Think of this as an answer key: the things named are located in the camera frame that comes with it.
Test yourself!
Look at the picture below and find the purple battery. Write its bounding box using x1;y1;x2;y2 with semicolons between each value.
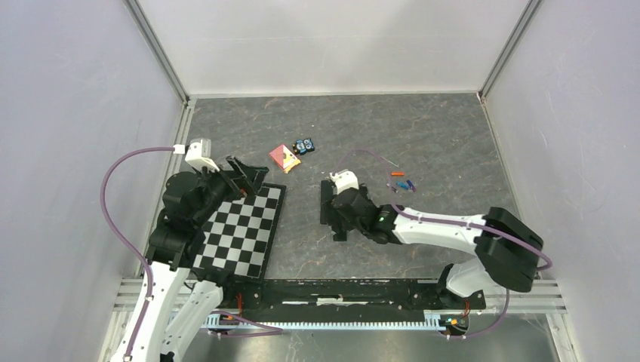
407;179;417;192

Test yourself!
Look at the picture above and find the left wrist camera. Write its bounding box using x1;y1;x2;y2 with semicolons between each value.
184;138;220;173

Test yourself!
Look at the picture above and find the white cable comb strip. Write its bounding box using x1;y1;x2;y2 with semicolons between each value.
200;313;468;332

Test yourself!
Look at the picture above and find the red yellow small box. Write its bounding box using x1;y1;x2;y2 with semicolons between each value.
269;144;301;173

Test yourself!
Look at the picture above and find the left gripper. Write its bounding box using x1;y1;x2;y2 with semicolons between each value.
193;153;269;225

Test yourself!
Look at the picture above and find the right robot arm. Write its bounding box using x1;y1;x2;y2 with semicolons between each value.
320;179;543;308

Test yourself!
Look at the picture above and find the blue battery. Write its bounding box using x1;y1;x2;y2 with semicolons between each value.
395;181;411;190

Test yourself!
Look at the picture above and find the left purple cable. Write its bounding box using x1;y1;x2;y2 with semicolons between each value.
100;146;187;362

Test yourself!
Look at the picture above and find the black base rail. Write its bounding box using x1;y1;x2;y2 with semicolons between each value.
220;278;486;323

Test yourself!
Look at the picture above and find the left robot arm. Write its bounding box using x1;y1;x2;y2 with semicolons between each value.
110;156;269;361

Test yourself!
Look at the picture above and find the purple cable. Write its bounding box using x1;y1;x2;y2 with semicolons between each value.
336;148;553;341
100;146;187;362

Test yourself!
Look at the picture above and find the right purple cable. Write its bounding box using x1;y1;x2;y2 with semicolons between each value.
336;148;553;341

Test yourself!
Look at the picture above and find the checkerboard calibration board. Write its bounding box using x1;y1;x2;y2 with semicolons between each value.
192;183;287;280

